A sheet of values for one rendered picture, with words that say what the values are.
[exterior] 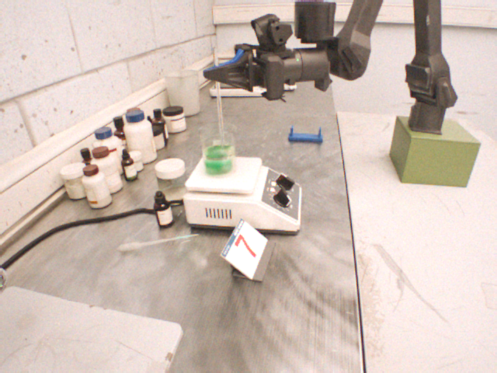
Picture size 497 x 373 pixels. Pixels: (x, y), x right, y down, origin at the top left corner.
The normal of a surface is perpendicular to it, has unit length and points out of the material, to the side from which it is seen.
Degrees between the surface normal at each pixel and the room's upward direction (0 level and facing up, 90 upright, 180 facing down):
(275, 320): 0
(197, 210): 90
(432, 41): 90
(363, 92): 90
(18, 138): 90
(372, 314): 0
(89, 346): 0
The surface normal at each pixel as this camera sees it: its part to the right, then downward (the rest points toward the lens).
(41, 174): 0.98, 0.07
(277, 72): 0.27, 0.48
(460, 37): -0.20, 0.51
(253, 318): -0.04, -0.86
